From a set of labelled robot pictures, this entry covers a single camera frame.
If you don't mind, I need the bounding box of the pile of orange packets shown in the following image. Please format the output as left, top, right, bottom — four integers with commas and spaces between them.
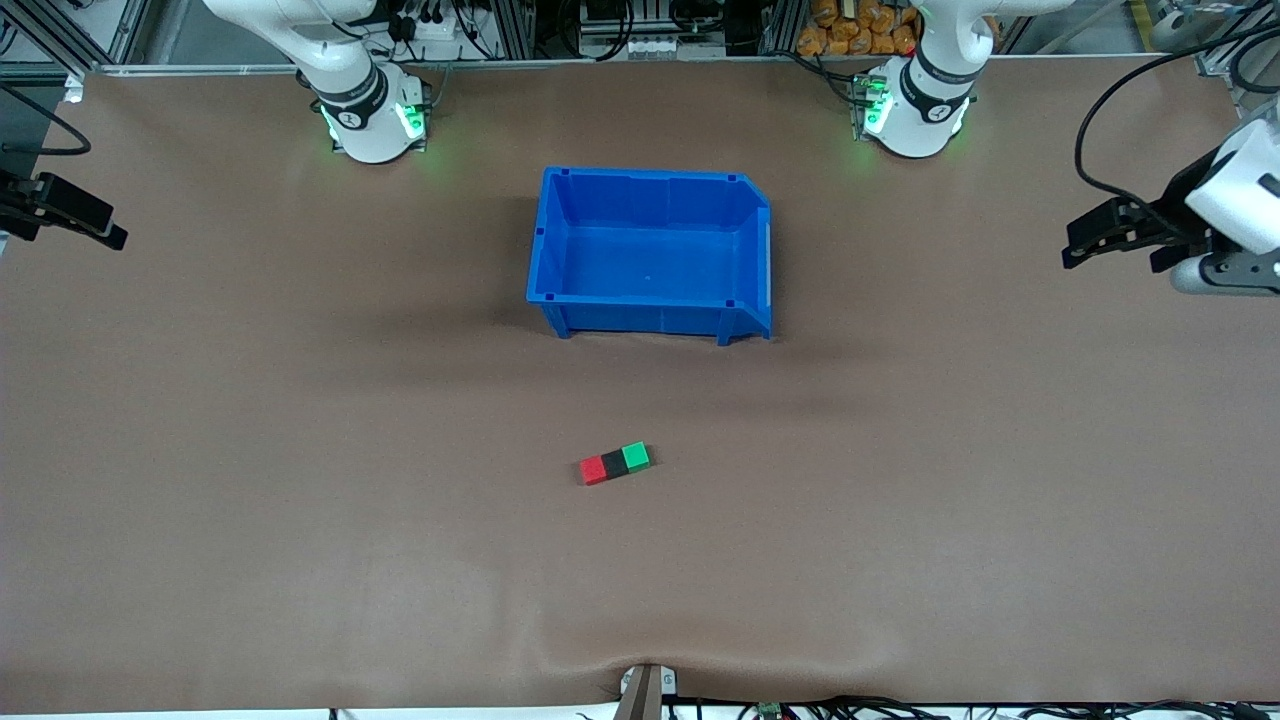
797, 0, 923, 58

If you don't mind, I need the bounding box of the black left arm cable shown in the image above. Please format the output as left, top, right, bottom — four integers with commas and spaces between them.
1074, 20, 1280, 216

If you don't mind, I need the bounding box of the aluminium frame rail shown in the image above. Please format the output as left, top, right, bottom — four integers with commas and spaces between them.
1194, 44, 1280, 126

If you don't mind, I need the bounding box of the white power strip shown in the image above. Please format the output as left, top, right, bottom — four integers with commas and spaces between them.
385, 0, 477, 44

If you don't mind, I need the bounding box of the brown table mat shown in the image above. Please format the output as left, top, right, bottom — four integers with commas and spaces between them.
0, 55, 1280, 713

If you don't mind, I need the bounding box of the blue plastic storage bin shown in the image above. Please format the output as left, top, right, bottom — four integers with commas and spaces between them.
526, 166, 774, 347

